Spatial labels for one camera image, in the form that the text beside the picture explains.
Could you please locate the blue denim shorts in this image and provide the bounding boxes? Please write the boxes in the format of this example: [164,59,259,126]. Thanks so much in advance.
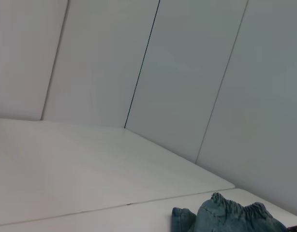
[171,192,290,232]

